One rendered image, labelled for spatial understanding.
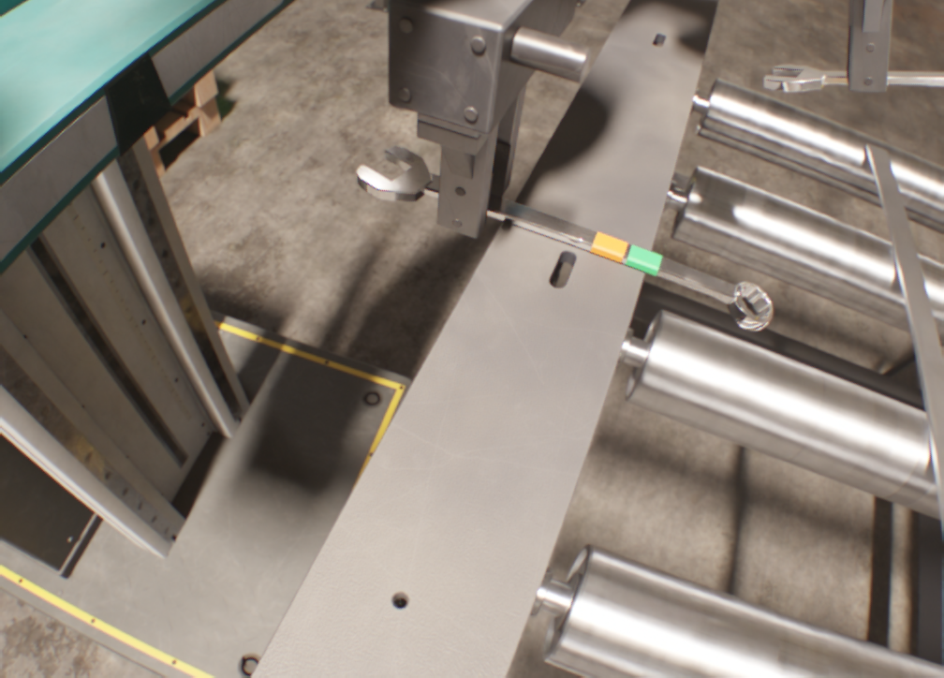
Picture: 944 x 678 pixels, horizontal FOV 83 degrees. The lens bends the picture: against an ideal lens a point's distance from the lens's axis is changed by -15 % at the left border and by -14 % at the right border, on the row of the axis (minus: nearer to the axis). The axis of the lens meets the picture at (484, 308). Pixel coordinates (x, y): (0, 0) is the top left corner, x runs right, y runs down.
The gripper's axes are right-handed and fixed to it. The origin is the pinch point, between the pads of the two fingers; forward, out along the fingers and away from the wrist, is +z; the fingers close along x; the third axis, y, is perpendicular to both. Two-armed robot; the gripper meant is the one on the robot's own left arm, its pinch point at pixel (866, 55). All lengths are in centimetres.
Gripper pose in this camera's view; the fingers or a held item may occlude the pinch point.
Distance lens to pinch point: 50.5
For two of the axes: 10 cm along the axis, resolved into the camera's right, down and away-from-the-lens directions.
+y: 8.8, 1.0, -4.7
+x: 4.3, -6.1, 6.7
